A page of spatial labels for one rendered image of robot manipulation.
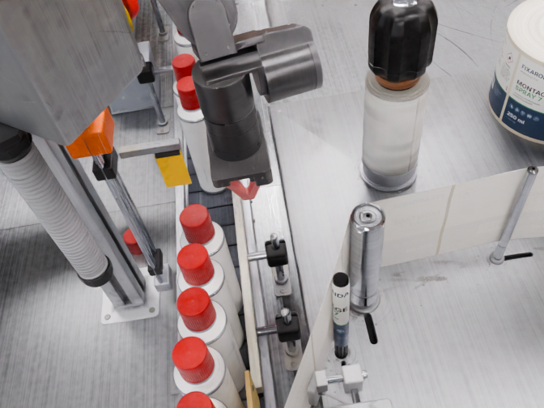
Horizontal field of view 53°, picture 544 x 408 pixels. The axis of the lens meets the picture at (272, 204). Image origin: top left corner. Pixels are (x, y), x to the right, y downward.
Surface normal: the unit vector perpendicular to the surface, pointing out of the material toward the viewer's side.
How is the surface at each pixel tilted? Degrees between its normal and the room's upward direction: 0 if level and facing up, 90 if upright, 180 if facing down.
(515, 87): 90
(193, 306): 2
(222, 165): 1
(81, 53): 90
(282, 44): 63
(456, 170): 0
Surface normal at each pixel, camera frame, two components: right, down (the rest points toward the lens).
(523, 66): -0.86, 0.44
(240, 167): -0.11, -0.62
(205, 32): 0.22, 0.37
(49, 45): 0.88, 0.31
